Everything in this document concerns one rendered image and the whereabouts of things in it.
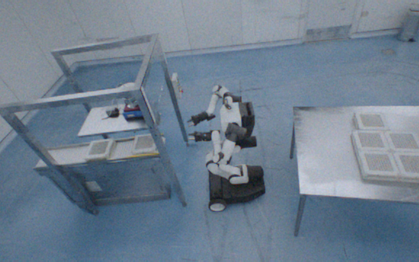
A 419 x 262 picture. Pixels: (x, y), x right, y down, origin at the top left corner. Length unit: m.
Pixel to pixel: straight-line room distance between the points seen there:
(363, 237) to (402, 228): 0.40
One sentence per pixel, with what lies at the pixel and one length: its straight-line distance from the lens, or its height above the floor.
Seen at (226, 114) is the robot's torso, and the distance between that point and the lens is 2.20.
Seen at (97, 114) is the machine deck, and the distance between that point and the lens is 2.56.
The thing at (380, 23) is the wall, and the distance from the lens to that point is 6.54.
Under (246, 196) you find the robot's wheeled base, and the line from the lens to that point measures 2.89.
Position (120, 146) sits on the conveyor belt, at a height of 0.86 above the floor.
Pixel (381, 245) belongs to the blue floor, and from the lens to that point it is 3.07.
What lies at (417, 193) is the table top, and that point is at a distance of 2.44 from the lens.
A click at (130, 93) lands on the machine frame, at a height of 1.64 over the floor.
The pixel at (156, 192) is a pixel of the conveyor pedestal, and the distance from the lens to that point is 3.11.
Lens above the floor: 2.62
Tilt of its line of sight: 43 degrees down
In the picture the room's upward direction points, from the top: 11 degrees counter-clockwise
